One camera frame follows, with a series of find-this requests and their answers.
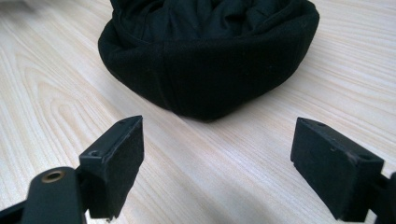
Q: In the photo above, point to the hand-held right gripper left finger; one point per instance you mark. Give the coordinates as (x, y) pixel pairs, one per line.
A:
(115, 168)

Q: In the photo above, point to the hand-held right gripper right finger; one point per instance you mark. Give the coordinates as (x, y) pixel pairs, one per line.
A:
(330, 174)

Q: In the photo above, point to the black cloth hat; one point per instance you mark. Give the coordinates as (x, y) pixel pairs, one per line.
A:
(205, 65)

